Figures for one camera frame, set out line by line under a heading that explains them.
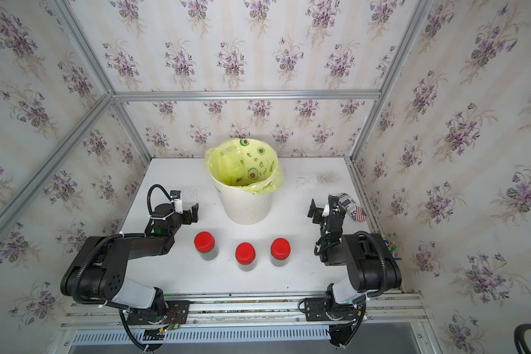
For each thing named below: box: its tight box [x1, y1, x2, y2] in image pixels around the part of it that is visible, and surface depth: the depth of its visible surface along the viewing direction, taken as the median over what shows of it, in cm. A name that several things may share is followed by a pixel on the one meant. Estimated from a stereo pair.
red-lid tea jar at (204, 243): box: [193, 231, 217, 262], surface depth 80 cm
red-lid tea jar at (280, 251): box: [269, 237, 292, 268], surface depth 78 cm
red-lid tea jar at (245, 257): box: [234, 241, 257, 272], surface depth 78 cm
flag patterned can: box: [337, 192, 368, 222], surface depth 98 cm
